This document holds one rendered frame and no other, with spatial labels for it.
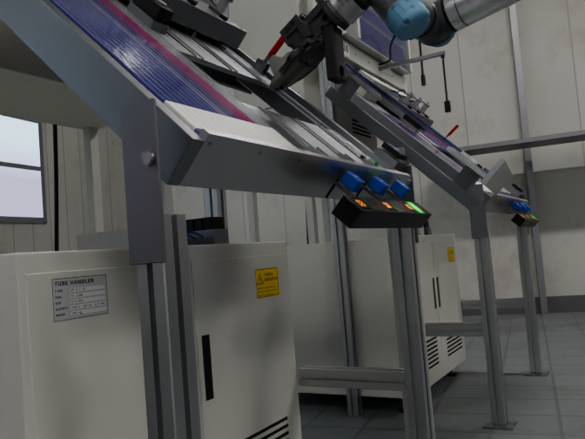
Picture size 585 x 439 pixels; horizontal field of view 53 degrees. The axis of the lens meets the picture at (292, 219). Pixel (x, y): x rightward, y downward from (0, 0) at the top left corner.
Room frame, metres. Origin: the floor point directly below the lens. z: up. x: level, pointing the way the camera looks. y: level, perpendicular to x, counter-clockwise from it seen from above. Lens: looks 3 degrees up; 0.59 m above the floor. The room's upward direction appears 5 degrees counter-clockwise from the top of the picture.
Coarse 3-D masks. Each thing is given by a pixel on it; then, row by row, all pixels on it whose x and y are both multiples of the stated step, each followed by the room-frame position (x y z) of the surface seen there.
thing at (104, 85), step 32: (0, 0) 0.79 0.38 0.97; (32, 0) 0.76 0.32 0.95; (32, 32) 0.76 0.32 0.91; (64, 32) 0.73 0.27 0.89; (64, 64) 0.73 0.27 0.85; (96, 64) 0.70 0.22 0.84; (96, 96) 0.70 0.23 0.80; (128, 96) 0.67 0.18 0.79; (160, 128) 0.65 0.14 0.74; (160, 160) 0.65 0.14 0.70; (192, 160) 0.65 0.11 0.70
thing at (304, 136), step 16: (256, 112) 0.98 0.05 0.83; (272, 112) 1.06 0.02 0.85; (272, 128) 0.95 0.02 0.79; (288, 128) 1.01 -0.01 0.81; (304, 128) 1.10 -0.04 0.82; (320, 128) 1.21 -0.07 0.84; (304, 144) 0.98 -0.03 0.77; (320, 144) 1.07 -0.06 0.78; (336, 144) 1.16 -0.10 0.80; (352, 144) 1.27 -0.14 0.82; (352, 160) 1.08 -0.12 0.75
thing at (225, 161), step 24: (216, 144) 0.66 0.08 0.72; (240, 144) 0.70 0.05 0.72; (264, 144) 0.74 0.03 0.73; (192, 168) 0.66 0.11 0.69; (216, 168) 0.69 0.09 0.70; (240, 168) 0.73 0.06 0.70; (264, 168) 0.77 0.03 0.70; (288, 168) 0.82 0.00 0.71; (312, 168) 0.87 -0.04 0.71; (336, 168) 0.93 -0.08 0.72; (360, 168) 1.00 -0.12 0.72; (384, 168) 1.10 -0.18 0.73; (264, 192) 0.82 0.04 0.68; (288, 192) 0.87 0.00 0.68; (312, 192) 0.92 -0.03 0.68; (336, 192) 0.99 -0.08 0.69; (360, 192) 1.07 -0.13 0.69
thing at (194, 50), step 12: (168, 24) 1.21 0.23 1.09; (168, 36) 1.11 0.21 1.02; (180, 36) 1.18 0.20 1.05; (180, 48) 1.07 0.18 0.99; (192, 48) 1.14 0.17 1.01; (204, 48) 1.22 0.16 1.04; (216, 48) 1.31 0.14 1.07; (192, 60) 1.09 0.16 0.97; (204, 60) 1.11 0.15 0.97; (216, 60) 1.18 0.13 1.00; (228, 60) 1.27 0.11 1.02; (216, 72) 1.30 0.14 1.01; (228, 72) 1.18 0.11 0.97; (240, 72) 1.22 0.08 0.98; (228, 84) 1.27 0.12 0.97; (240, 84) 1.35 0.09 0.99; (264, 84) 1.30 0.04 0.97
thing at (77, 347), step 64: (0, 256) 0.81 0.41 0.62; (64, 256) 0.86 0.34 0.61; (128, 256) 0.96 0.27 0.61; (192, 256) 1.10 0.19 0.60; (256, 256) 1.27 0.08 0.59; (0, 320) 0.81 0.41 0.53; (64, 320) 0.85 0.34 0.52; (128, 320) 0.95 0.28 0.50; (256, 320) 1.26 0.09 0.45; (0, 384) 0.81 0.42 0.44; (64, 384) 0.84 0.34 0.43; (128, 384) 0.94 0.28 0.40; (256, 384) 1.24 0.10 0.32
